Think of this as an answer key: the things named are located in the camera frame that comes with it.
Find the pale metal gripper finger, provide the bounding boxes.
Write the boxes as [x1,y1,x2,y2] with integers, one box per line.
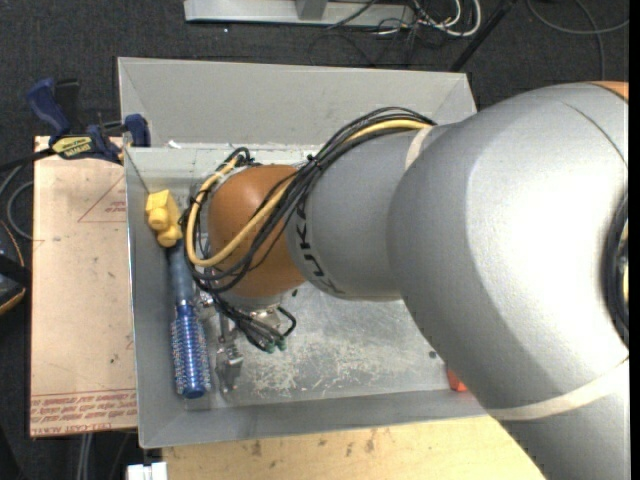
[229,347,246,390]
[215,350,232,395]

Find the blue round hairbrush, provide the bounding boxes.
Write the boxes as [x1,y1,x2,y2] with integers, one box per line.
[166,242,213,401]

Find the grey metal bin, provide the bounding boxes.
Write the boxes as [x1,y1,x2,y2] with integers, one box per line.
[117,56,501,450]

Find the yellow toy block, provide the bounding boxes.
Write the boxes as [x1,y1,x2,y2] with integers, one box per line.
[144,189,185,249]

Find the brown cardboard board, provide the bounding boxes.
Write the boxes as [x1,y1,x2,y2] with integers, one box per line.
[29,135,139,439]

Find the small orange object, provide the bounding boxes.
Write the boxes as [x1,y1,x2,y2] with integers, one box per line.
[445,367,469,394]

